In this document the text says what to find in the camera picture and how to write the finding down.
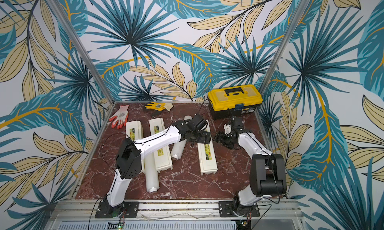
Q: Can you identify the plastic wrap roll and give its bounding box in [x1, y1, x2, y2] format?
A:
[144, 153, 160, 193]
[170, 115, 193, 161]

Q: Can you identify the white dispenser lid yellow label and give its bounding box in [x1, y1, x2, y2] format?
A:
[198, 138, 218, 176]

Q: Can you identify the white wrap dispenser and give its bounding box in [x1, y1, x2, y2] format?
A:
[126, 121, 144, 141]
[150, 118, 173, 173]

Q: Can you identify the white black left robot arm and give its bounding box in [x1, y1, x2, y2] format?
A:
[107, 113, 211, 207]

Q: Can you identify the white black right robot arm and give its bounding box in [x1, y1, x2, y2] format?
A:
[214, 117, 287, 209]

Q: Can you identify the yellow black toolbox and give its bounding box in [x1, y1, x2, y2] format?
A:
[208, 84, 263, 120]

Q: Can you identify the yellow black work glove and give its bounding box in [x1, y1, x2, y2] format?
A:
[145, 102, 173, 112]

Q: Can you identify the red white work glove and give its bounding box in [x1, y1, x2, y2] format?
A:
[109, 105, 129, 129]

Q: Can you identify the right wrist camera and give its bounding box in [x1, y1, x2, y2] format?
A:
[224, 124, 232, 135]

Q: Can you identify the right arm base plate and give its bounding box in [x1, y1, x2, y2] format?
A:
[218, 201, 260, 218]

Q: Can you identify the aluminium front rail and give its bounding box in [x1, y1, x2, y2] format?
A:
[49, 199, 304, 222]

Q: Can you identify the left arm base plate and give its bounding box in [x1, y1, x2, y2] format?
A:
[95, 200, 139, 219]

